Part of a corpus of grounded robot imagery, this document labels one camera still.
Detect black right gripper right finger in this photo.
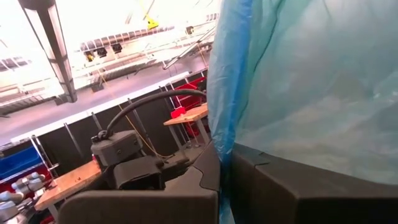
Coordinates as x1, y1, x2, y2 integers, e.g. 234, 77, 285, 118
230, 142, 398, 224

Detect grey plastic parts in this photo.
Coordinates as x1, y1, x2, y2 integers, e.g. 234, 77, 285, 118
11, 171, 47, 195
0, 190, 35, 224

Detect teal plastic trash bag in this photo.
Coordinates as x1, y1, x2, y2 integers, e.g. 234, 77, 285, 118
206, 0, 398, 224

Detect small wooden table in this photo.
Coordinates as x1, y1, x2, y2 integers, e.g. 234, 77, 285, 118
163, 103, 209, 147

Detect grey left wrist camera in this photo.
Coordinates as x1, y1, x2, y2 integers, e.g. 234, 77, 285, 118
90, 129, 144, 168

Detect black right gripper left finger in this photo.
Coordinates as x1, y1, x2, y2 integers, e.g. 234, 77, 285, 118
57, 141, 221, 224

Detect blue storage bin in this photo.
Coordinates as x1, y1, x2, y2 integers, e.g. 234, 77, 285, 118
0, 145, 44, 181

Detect black left camera cable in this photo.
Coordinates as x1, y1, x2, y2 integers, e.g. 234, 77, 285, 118
98, 88, 208, 141

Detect black pillar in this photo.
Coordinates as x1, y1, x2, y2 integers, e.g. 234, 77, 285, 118
17, 0, 78, 104

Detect black panel wall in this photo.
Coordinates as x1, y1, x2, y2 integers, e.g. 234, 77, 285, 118
9, 70, 209, 175

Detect yellow hanging hook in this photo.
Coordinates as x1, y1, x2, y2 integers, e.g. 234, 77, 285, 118
138, 0, 160, 31

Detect red storage bins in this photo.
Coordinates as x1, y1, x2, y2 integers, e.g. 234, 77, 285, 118
169, 77, 208, 138

